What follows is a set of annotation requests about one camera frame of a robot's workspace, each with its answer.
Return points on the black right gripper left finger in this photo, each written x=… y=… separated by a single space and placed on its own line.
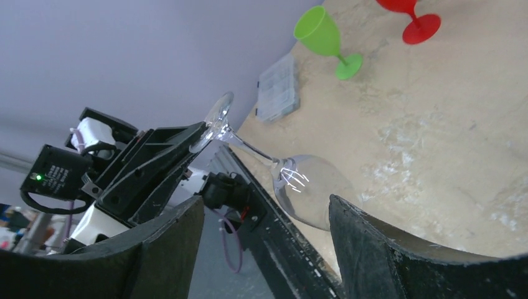
x=153 y=260

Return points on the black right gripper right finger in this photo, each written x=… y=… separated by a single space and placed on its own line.
x=378 y=260

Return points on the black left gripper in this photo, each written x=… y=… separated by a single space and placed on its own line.
x=134 y=182

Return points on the clear round wine glass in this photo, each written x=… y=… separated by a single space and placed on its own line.
x=303 y=184

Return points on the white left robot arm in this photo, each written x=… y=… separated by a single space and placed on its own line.
x=97 y=225

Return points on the clear plastic screw box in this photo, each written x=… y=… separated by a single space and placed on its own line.
x=278 y=90

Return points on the green plastic goblet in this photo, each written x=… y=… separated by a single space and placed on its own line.
x=318 y=32

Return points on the red plastic goblet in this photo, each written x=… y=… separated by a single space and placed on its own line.
x=421 y=28

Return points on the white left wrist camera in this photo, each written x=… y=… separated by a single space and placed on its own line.
x=91 y=136

